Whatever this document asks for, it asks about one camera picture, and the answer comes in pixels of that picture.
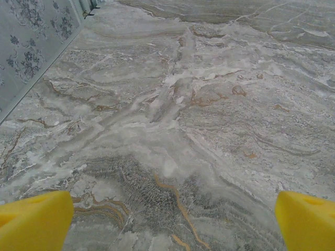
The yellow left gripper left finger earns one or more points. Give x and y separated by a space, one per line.
34 222

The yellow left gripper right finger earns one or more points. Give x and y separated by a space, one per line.
308 225

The aluminium upright corner post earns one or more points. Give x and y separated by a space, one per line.
78 10

